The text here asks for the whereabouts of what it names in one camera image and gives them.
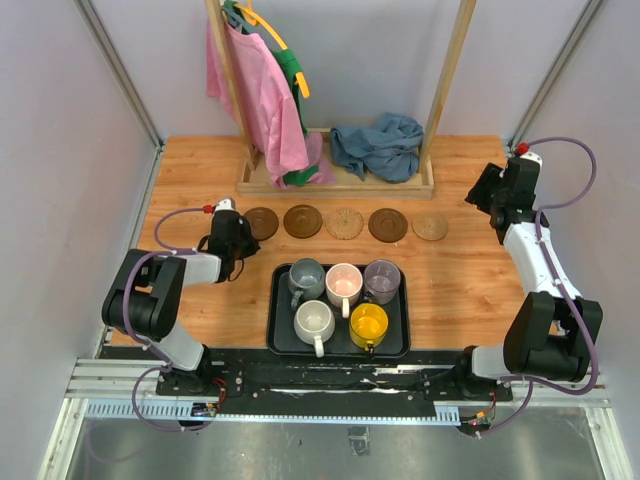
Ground brown wooden coaster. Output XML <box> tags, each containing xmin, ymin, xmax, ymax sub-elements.
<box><xmin>283</xmin><ymin>204</ymin><xmax>323</xmax><ymax>239</ymax></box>
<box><xmin>368</xmin><ymin>208</ymin><xmax>408</xmax><ymax>243</ymax></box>

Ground woven rattan coaster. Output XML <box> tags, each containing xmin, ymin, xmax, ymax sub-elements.
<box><xmin>325</xmin><ymin>207</ymin><xmax>364</xmax><ymax>240</ymax></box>

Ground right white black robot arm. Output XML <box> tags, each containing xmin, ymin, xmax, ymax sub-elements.
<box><xmin>452</xmin><ymin>152</ymin><xmax>603</xmax><ymax>400</ymax></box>

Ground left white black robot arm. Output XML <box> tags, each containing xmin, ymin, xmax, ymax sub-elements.
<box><xmin>101</xmin><ymin>207</ymin><xmax>260</xmax><ymax>396</ymax></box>

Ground purple glass cup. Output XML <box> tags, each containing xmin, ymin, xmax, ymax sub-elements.
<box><xmin>363</xmin><ymin>259</ymin><xmax>401</xmax><ymax>305</ymax></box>

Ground wooden clothes rack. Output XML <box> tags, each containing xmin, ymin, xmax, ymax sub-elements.
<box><xmin>206</xmin><ymin>1</ymin><xmax>476</xmax><ymax>199</ymax></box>

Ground grey ceramic mug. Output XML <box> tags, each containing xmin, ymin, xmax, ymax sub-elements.
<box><xmin>288</xmin><ymin>258</ymin><xmax>325</xmax><ymax>311</ymax></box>

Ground black plastic tray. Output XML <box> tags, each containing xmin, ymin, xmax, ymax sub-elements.
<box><xmin>266</xmin><ymin>263</ymin><xmax>410</xmax><ymax>359</ymax></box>

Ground white ceramic mug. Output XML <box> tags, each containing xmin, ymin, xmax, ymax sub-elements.
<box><xmin>294</xmin><ymin>300</ymin><xmax>335</xmax><ymax>358</ymax></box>

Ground pink shirt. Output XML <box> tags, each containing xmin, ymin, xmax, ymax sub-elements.
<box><xmin>226</xmin><ymin>25</ymin><xmax>335</xmax><ymax>188</ymax></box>

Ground pink ceramic mug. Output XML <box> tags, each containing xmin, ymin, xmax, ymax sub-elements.
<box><xmin>325</xmin><ymin>263</ymin><xmax>363</xmax><ymax>319</ymax></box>

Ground blue crumpled cloth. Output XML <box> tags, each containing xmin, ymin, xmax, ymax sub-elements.
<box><xmin>329</xmin><ymin>113</ymin><xmax>424</xmax><ymax>184</ymax></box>

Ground yellow glass mug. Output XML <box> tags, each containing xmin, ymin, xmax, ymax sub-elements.
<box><xmin>349</xmin><ymin>303</ymin><xmax>389</xmax><ymax>354</ymax></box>

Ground green garment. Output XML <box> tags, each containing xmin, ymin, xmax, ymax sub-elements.
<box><xmin>222</xmin><ymin>1</ymin><xmax>319</xmax><ymax>188</ymax></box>

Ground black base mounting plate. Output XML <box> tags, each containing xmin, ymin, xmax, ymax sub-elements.
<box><xmin>155</xmin><ymin>357</ymin><xmax>514</xmax><ymax>399</ymax></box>

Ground yellow clothes hanger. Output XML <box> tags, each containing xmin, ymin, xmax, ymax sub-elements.
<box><xmin>236</xmin><ymin>1</ymin><xmax>311</xmax><ymax>99</ymax></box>

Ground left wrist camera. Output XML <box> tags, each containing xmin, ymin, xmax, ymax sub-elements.
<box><xmin>214</xmin><ymin>197</ymin><xmax>236</xmax><ymax>213</ymax></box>

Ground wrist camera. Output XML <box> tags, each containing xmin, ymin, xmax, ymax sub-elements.
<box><xmin>214</xmin><ymin>197</ymin><xmax>236</xmax><ymax>213</ymax></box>
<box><xmin>520</xmin><ymin>151</ymin><xmax>542</xmax><ymax>165</ymax></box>

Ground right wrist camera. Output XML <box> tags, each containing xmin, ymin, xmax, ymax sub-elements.
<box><xmin>520</xmin><ymin>151</ymin><xmax>542</xmax><ymax>165</ymax></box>

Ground grey slotted cable duct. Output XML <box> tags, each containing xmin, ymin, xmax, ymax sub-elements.
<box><xmin>85</xmin><ymin>398</ymin><xmax>461</xmax><ymax>426</ymax></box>

